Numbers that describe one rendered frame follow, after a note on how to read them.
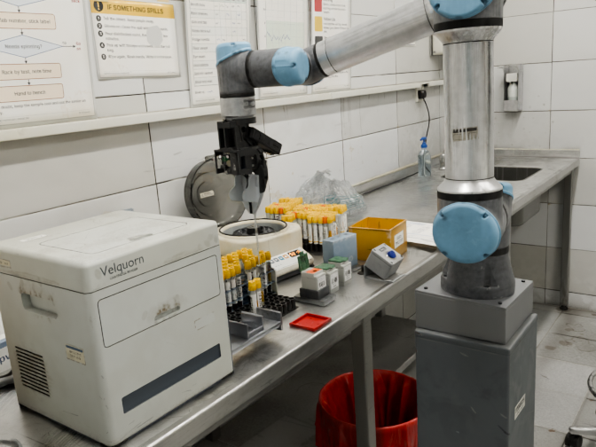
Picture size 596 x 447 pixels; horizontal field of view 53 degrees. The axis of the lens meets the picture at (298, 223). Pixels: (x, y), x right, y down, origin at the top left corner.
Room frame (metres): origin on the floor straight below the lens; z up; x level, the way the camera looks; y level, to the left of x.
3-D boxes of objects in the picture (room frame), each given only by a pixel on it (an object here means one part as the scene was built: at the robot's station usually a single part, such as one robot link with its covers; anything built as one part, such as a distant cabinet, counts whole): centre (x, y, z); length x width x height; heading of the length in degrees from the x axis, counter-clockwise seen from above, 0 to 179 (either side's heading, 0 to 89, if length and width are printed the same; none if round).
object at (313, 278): (1.39, -0.03, 0.92); 0.05 x 0.04 x 0.06; 54
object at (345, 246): (1.60, -0.11, 0.92); 0.10 x 0.07 x 0.10; 135
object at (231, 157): (1.29, 0.11, 1.27); 0.09 x 0.08 x 0.12; 142
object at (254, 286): (1.31, 0.10, 0.93); 0.17 x 0.09 x 0.11; 143
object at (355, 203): (2.34, -0.18, 0.94); 0.20 x 0.17 x 0.14; 126
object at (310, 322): (1.25, -0.01, 0.88); 0.07 x 0.07 x 0.01; 53
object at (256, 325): (1.12, 0.13, 0.92); 0.21 x 0.07 x 0.05; 143
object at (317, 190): (2.21, -0.07, 0.97); 0.26 x 0.17 x 0.19; 157
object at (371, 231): (1.72, -0.24, 0.93); 0.13 x 0.13 x 0.10; 58
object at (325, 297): (1.39, -0.03, 0.89); 0.09 x 0.05 x 0.04; 54
